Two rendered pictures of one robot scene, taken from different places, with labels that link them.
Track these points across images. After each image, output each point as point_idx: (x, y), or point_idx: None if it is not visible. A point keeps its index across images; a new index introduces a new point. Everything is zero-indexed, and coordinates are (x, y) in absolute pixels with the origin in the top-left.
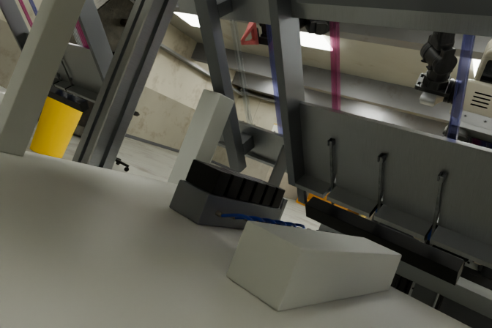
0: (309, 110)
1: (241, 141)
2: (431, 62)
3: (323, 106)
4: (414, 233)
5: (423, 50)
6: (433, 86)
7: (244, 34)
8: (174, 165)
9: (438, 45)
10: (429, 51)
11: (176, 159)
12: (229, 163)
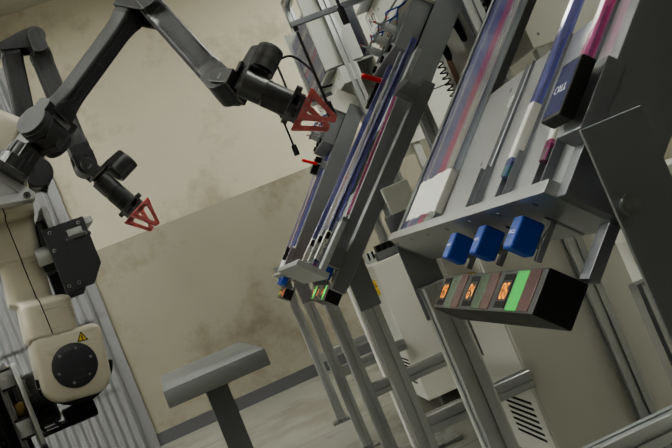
0: None
1: (346, 249)
2: (63, 140)
3: None
4: None
5: (48, 122)
6: (29, 176)
7: (329, 108)
8: (445, 270)
9: (74, 117)
10: (55, 124)
11: (442, 263)
12: (348, 286)
